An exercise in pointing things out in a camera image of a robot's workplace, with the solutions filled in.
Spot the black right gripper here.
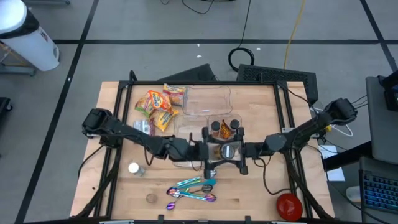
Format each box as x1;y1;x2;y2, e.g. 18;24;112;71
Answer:
228;126;266;175

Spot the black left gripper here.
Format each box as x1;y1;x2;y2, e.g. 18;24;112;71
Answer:
187;126;230;180

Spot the orange taco seasoning packet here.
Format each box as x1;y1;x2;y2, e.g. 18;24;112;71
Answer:
219;119;234;140

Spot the black-lid orange spice jar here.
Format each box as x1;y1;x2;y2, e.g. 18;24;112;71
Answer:
210;120;221;138

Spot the teal plastic spoon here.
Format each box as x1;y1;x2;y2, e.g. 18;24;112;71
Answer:
177;178;218;190

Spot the dark chrome spoon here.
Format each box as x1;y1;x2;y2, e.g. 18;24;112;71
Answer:
165;184;215;212

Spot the silver spoon rainbow handle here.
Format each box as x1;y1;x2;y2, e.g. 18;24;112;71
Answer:
175;168;218;188

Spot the iridescent rainbow metal spoon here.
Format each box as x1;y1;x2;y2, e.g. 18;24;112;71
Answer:
165;186;200;198
186;192;218;203
172;190;208;200

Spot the white-lid spice jar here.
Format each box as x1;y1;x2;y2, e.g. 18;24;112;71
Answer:
127;161;146;178

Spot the yellow noodle packet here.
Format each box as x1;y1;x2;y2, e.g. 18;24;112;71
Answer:
152;108;180;133

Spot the yellow red-print snack bag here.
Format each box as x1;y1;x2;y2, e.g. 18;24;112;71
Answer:
162;83;187;106

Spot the red and black bowl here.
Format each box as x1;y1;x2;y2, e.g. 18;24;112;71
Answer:
275;192;304;223

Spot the orange snack bag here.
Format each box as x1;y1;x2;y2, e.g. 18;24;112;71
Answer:
148;89;172;113

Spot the silver and red packet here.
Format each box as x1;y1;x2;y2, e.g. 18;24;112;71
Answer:
132;119;156;137

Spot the black flat panel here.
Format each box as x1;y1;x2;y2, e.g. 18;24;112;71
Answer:
157;63;218;83

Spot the green and yellow snack bag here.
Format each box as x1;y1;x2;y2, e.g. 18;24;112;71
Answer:
134;95;156;119

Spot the white paper sheet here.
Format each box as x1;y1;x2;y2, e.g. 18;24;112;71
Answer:
318;144;346;183

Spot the white computer mouse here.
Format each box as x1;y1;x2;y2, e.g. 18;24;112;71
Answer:
345;185;362;203

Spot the grey side desk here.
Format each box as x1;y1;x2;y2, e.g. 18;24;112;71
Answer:
365;75;398;166

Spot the backlit keyboard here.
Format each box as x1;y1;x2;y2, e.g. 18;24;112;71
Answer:
362;172;398;215

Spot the black desk device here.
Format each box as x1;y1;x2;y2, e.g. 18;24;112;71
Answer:
377;70;398;112

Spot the white trash can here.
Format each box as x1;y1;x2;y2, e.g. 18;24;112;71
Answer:
0;0;61;72

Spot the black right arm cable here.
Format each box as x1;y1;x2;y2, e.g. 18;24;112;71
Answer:
253;155;293;196

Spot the black hanging cable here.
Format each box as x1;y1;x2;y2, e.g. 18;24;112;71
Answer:
227;0;256;73

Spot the black aluminium frame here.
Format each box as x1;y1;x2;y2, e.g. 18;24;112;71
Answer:
74;70;335;224

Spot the white cable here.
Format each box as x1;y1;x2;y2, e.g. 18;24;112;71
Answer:
310;105;354;138

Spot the black left base cable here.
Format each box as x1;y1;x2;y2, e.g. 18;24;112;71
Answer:
76;144;106;180

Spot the yellow cable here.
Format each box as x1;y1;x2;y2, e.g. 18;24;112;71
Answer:
282;0;308;70

